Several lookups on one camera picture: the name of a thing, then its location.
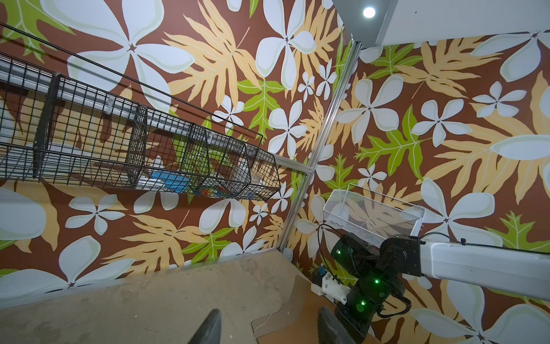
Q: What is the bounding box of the blue object in basket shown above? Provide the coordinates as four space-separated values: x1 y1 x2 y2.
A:
152 171 190 194

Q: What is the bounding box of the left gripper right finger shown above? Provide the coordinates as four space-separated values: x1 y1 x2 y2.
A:
317 306 355 344

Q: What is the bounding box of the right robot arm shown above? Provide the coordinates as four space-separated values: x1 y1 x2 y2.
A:
331 234 549 343

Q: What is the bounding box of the white mesh basket right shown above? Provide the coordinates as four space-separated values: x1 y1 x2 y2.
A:
323 184 427 248

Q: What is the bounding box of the black wire basket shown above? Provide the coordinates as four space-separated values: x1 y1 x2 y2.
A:
1 54 281 201

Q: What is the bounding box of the brown file bag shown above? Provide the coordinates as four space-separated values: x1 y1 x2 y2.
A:
251 274 383 344

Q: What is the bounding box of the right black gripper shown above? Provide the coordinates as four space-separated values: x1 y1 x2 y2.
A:
335 279 406 343

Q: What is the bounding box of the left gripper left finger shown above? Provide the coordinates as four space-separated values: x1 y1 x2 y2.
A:
188 309 222 344

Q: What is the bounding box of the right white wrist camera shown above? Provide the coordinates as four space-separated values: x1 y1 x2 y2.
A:
311 267 351 305

